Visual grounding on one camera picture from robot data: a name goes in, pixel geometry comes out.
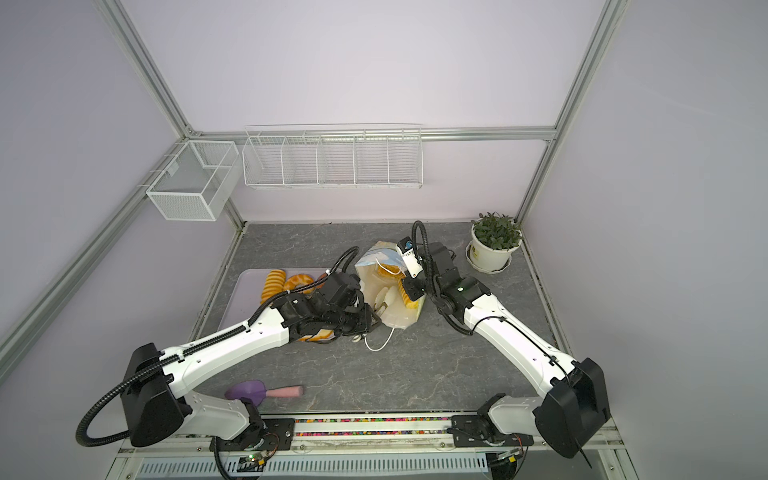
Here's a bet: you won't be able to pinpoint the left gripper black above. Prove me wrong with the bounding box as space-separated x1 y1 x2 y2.
324 302 383 336

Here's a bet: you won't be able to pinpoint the paper bag with landscape print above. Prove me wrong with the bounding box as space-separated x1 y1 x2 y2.
354 241 424 352

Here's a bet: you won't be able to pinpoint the fake braided ring bread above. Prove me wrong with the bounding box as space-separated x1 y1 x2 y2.
283 273 315 291

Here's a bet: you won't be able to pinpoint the fake yellow ridged bread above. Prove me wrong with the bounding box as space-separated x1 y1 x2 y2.
261 269 287 304
400 277 423 309

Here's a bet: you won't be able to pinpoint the metal tongs with white tips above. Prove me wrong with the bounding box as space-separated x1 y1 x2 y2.
353 286 401 351

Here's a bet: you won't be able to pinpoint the fake toast slice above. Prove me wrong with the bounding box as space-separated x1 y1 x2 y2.
299 329 336 343

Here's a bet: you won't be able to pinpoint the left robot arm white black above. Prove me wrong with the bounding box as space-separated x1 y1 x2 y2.
75 272 380 450

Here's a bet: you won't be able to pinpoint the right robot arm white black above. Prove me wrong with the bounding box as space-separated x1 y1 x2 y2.
397 237 611 458

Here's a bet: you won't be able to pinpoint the potted green plant white pot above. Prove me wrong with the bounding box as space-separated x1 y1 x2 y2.
467 212 522 274

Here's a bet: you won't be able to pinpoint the lavender cutting mat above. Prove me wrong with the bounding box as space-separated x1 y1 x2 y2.
217 268 331 331

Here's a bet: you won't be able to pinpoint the white mesh box basket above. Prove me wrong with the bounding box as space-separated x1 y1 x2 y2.
147 140 242 222

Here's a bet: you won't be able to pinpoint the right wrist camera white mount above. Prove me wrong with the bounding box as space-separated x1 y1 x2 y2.
397 236 423 278

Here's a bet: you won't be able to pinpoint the purple scoop with pink handle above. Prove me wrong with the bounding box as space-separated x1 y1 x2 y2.
225 380 304 406

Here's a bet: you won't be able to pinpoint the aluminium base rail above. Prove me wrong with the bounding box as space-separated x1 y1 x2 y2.
115 411 627 461

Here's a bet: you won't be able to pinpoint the white wire shelf basket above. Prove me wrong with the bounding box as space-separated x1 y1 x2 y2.
241 123 424 189

